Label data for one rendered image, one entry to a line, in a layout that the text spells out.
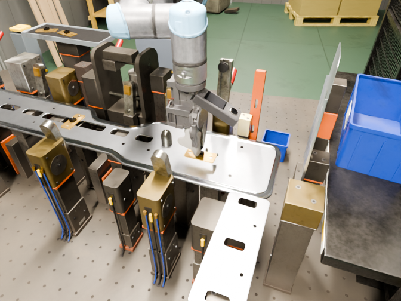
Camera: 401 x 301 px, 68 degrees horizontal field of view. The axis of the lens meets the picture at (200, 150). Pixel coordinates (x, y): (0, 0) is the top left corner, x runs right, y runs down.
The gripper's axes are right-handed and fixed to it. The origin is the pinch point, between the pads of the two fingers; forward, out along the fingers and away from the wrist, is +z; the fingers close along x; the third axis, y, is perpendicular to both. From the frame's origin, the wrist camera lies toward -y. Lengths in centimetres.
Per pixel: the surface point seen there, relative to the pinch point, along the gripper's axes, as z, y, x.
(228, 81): -11.1, -1.5, -19.5
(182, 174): 4.8, 3.2, 5.6
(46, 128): -5.0, 39.7, 10.6
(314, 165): -2.0, -28.6, -1.5
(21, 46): -5, 95, -35
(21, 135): 10, 66, 1
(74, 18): 80, 340, -340
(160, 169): -2.5, 5.4, 12.5
